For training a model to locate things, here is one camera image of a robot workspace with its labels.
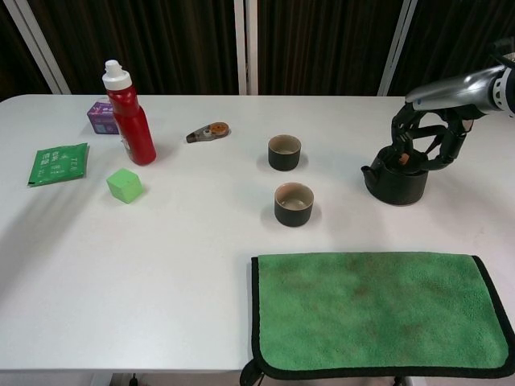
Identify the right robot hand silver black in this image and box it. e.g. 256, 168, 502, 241
389, 66, 508, 173

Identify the black teapot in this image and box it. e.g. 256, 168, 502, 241
360, 145, 430, 206

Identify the dark ceramic tea cup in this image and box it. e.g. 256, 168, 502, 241
274, 182, 315, 228
267, 134, 303, 171

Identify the black pleated curtain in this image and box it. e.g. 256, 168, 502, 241
19, 0, 238, 97
0, 0, 53, 102
257, 0, 407, 97
388, 0, 515, 102

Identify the green microfiber cloth black trim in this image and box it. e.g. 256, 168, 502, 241
240, 251, 515, 386

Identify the red bottle white cap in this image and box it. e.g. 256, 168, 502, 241
101, 59, 158, 167

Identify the green foam cube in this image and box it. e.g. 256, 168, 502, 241
105, 167, 145, 206

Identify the small purple carton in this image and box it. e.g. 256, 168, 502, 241
86, 101, 121, 136

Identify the green tea sachet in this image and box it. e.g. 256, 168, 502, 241
27, 142, 91, 188

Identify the white slanted frame post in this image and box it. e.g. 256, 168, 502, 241
377, 0, 418, 97
6, 0, 72, 96

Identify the white double frame post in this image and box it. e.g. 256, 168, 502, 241
234, 0, 259, 97

